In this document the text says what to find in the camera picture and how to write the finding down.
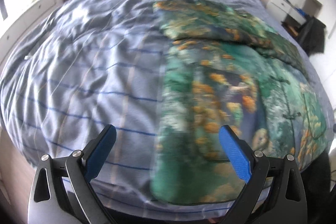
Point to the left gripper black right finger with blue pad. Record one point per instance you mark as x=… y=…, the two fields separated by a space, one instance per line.
x=273 y=190

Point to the white desk with drawer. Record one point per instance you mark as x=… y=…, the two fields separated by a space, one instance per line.
x=281 y=9

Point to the green landscape print silk robe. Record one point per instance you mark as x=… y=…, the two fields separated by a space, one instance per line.
x=228 y=67

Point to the blue checked bed cover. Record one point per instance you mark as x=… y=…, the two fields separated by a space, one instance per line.
x=98 y=62

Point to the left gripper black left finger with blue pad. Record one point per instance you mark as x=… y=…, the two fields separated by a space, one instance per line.
x=48 y=201

